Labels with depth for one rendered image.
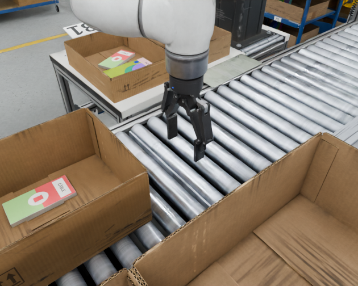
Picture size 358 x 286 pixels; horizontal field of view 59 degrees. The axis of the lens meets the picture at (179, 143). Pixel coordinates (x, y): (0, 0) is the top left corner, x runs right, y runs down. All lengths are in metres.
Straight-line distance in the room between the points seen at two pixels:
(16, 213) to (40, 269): 0.20
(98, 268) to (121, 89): 0.63
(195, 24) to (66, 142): 0.48
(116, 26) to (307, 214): 0.51
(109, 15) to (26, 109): 2.06
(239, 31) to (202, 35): 0.95
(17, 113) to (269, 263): 2.29
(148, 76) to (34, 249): 0.75
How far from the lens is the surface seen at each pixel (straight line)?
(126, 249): 0.75
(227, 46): 1.45
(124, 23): 0.65
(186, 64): 0.64
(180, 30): 0.61
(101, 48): 1.51
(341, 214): 0.67
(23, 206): 0.87
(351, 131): 0.90
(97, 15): 0.67
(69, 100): 1.68
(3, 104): 2.80
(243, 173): 0.91
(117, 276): 0.39
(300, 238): 0.63
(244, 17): 1.55
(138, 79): 1.17
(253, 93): 1.23
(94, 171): 0.91
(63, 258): 0.71
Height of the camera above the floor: 1.40
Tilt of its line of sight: 42 degrees down
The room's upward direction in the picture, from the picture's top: straight up
